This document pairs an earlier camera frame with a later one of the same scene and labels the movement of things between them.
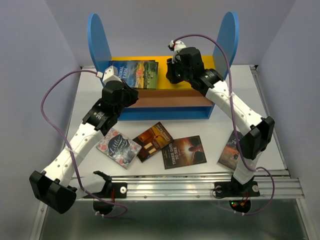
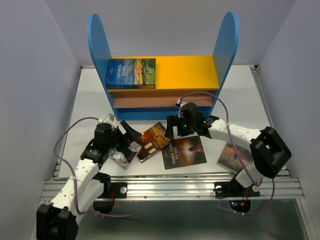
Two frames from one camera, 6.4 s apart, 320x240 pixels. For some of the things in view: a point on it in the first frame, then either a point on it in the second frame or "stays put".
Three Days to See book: x=183 y=152 stays put
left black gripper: x=133 y=95 -> x=132 y=134
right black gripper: x=170 y=66 -> x=172 y=121
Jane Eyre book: x=134 y=61 -> x=130 y=86
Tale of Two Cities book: x=230 y=156 stays put
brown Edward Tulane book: x=152 y=140 stays put
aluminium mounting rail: x=229 y=185 stays put
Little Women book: x=118 y=148 stays put
